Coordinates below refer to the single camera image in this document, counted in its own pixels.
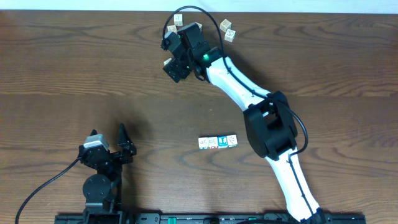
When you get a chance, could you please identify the wooden block ladybug yellow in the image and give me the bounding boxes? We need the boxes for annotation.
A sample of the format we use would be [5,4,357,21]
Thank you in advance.
[208,136,218,149]

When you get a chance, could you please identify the wooden block letter G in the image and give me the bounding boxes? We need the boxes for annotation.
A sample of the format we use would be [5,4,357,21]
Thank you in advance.
[198,137,209,149]

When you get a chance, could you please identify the wooden block back left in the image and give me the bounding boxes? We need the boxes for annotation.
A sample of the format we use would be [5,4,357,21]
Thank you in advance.
[174,14,183,27]

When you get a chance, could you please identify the wooden block soccer ball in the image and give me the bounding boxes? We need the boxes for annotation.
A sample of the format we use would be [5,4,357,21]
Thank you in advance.
[164,58,172,66]

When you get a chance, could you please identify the wooden block letter A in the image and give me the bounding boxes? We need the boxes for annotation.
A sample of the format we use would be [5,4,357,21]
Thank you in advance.
[226,134,238,147]

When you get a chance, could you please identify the wooden block green side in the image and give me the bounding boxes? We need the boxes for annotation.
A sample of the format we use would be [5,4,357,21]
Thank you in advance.
[195,22,202,32]

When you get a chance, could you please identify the wooden block back right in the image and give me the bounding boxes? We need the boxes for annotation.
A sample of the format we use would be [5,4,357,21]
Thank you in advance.
[220,19,232,32]

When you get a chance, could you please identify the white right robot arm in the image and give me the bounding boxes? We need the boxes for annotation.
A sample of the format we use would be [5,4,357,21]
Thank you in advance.
[161,22,325,223]

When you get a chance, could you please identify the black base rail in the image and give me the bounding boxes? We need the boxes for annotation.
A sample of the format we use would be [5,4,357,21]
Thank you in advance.
[54,212,367,224]

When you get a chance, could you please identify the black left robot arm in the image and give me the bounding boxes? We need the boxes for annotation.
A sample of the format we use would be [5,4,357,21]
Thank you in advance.
[78,123,137,223]

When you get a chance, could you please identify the wooden block blue side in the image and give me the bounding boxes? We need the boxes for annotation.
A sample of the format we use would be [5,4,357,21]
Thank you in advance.
[224,29,236,42]

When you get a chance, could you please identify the wooden block blue top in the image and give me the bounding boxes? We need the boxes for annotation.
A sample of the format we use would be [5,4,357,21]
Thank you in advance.
[217,136,228,149]

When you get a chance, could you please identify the wooden block far left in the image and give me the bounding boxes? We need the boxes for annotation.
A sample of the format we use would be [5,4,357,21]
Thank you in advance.
[167,25,177,33]

